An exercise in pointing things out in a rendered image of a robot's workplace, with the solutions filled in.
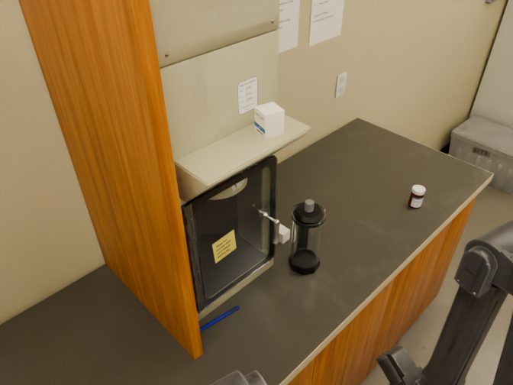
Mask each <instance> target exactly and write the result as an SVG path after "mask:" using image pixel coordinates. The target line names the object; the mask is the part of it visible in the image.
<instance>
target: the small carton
mask: <svg viewBox="0 0 513 385"><path fill-rule="evenodd" d="M284 115H285V110H284V109H282V108H281V107H279V106H278V105H277V104H276V103H275V102H269V103H266V104H262V105H258V106H254V130H255V131H257V132H258V133H259V134H260V135H261V136H262V137H263V138H264V139H267V138H271V137H275V136H277V135H280V134H284Z"/></svg>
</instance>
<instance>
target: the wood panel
mask: <svg viewBox="0 0 513 385"><path fill-rule="evenodd" d="M18 1H19V4H20V6H21V10H22V13H23V16H24V19H25V22H26V25H27V29H28V31H29V34H30V36H31V40H32V43H33V45H34V49H35V52H36V55H37V59H38V62H39V64H40V68H41V71H42V74H43V76H44V80H45V83H46V85H47V89H48V92H49V94H50V98H51V101H52V103H53V107H54V110H55V112H56V116H57V119H58V122H59V124H60V128H61V131H62V133H63V137H64V140H65V142H66V146H67V149H68V151H69V155H70V158H71V161H72V163H73V167H74V170H75V172H76V176H77V179H78V181H79V185H80V188H81V190H82V194H83V197H84V200H85V203H86V206H87V209H88V211H89V215H90V218H91V220H92V224H93V227H94V229H95V234H96V237H97V239H98V243H99V246H100V248H101V251H102V255H103V258H104V260H105V263H106V265H107V266H108V267H109V268H110V269H111V270H112V271H113V272H114V273H115V274H116V276H117V277H118V278H119V279H120V280H121V281H122V282H123V283H124V284H125V286H126V287H127V288H128V289H129V290H130V291H131V292H132V293H133V294H134V295H135V296H136V297H137V298H138V299H139V300H140V301H141V302H142V303H143V304H144V305H145V307H146V308H147V309H148V310H149V311H150V312H151V313H152V314H153V315H154V317H155V318H156V319H157V320H158V321H159V322H160V323H161V324H162V325H163V326H164V328H165V329H166V330H167V331H168V332H169V333H170V334H171V335H172V336H173V337H174V338H175V339H176V340H177V341H178V343H180V344H181V346H183V348H184V349H185V350H186V351H187V352H188V353H189V354H190V355H191V356H192V357H193V359H194V360H195V359H197V358H198V357H199V356H201V355H202V354H203V349H202V340H201V334H200V329H199V323H198V314H197V309H196V304H195V294H194V289H193V284H192V275H191V270H190V264H189V255H188V250H187V244H186V235H185V229H184V224H183V219H182V210H181V205H180V199H179V190H178V185H177V179H176V170H175V165H174V159H173V150H172V145H171V140H170V135H169V125H168V120H167V114H166V105H165V100H164V94H163V85H162V80H161V75H160V65H159V60H158V55H157V50H156V41H155V35H154V30H153V21H152V15H151V10H150V1H149V0H18Z"/></svg>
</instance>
